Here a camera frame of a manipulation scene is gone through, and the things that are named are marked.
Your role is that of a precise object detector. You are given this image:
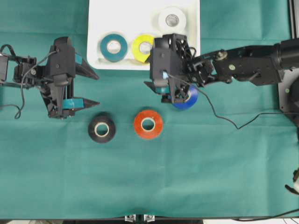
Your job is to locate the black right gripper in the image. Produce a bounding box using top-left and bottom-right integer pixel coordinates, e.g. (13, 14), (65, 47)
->
(144, 33), (197, 104)

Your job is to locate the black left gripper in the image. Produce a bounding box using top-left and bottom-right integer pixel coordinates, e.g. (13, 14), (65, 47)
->
(39, 45), (101, 119)

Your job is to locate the yellow tape roll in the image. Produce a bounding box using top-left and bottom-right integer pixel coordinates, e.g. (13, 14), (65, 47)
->
(131, 35), (154, 63)

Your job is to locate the black tape roll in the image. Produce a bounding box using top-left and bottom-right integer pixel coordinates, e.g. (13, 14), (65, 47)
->
(88, 115), (116, 143)

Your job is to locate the teal tape roll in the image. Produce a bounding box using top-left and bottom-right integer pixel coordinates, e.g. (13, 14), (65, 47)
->
(100, 34), (128, 62)

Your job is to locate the white tape roll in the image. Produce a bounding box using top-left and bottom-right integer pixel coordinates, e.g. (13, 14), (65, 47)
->
(158, 7), (187, 33)

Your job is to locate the blue tape roll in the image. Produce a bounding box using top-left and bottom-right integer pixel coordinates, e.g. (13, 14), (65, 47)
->
(172, 85), (198, 110)

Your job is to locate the red tape roll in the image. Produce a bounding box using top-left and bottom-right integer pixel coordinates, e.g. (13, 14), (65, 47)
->
(134, 110), (163, 140)

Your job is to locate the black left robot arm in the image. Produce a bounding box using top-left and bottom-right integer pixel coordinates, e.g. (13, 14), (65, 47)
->
(0, 43), (99, 119)

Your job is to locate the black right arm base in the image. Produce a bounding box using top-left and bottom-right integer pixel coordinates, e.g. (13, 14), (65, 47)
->
(278, 69), (299, 128)

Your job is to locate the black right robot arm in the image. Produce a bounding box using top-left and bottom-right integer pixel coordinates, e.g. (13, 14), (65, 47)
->
(145, 33), (299, 104)

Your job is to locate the white plastic tray case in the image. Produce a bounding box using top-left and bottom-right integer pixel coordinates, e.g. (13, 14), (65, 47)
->
(86, 0), (200, 70)

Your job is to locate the silver left table clamp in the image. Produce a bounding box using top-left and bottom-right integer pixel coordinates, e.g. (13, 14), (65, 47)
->
(124, 214), (136, 223)

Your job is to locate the silver table clamp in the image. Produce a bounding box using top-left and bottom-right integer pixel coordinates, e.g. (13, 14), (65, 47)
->
(124, 214), (136, 223)
(143, 214), (155, 223)

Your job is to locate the silver right table clamp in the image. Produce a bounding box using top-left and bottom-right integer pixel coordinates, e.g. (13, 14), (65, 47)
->
(143, 214), (155, 223)

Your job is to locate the black white object at edge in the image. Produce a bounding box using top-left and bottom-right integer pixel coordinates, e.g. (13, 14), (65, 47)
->
(285, 169), (299, 195)

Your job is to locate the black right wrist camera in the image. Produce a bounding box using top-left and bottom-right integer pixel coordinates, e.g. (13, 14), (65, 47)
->
(150, 37), (183, 87)

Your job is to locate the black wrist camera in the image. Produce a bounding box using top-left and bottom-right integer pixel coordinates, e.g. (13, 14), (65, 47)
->
(45, 37), (76, 86)
(150, 37), (183, 87)

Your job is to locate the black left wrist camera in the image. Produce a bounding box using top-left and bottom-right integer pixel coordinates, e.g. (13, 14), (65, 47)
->
(45, 37), (76, 86)

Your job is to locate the black left camera cable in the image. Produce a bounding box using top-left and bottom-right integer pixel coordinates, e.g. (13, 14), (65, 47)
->
(0, 50), (58, 119)

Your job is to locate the black camera cable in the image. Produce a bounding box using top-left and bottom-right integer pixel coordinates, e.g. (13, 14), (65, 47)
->
(0, 50), (58, 119)
(167, 72), (288, 130)

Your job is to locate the black right camera cable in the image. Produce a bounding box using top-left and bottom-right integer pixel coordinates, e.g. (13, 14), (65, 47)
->
(167, 72), (288, 130)

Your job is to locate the aluminium frame rail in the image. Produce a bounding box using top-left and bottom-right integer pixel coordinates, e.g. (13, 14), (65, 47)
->
(288, 0), (299, 39)

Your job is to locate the black cable at bottom edge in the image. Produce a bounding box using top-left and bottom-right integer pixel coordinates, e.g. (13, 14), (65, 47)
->
(230, 208), (299, 222)

